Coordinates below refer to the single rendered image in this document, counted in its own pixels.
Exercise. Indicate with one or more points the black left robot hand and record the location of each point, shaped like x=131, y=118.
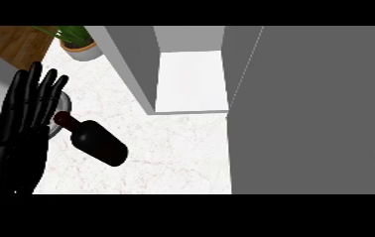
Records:
x=23, y=115

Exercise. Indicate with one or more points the dark wine bottle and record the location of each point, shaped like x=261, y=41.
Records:
x=97, y=142

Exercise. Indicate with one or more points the grey open cabinet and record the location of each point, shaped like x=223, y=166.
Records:
x=187, y=79

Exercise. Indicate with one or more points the grey cabinet door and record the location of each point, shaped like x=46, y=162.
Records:
x=302, y=115

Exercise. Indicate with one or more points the grey round bowl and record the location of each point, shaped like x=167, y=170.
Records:
x=60, y=115

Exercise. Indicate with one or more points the potted green plant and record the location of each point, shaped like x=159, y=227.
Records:
x=78, y=42

